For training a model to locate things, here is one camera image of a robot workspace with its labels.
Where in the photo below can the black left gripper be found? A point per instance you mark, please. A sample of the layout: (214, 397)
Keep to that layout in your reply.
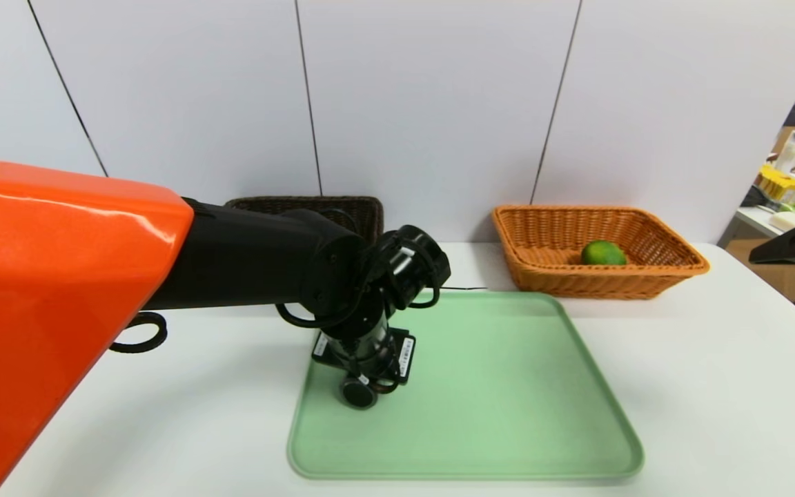
(404, 357)

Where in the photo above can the black cosmetic tube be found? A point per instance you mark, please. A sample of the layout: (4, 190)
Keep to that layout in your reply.
(358, 395)

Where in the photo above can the green lime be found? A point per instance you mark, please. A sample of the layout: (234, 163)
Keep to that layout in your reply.
(603, 253)

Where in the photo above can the orange and black left arm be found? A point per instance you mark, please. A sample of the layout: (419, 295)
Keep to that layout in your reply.
(59, 276)

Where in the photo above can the orange wicker basket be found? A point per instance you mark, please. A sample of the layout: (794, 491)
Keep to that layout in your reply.
(646, 273)

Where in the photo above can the dark brown wicker basket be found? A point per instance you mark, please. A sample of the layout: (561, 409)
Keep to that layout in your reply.
(342, 207)

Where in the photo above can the white side table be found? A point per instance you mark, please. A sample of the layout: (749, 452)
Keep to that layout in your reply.
(749, 219)

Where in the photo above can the dark green object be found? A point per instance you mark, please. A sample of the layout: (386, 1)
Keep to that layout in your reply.
(756, 199)

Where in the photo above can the yellow box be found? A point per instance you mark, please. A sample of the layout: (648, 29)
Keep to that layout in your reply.
(778, 185)

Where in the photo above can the clear plastic bottle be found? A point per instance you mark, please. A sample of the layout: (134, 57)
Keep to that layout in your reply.
(792, 148)

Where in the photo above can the light green plastic tray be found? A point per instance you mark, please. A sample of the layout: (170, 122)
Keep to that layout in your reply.
(494, 414)

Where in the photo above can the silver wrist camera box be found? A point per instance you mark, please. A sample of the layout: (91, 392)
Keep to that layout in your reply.
(403, 264)

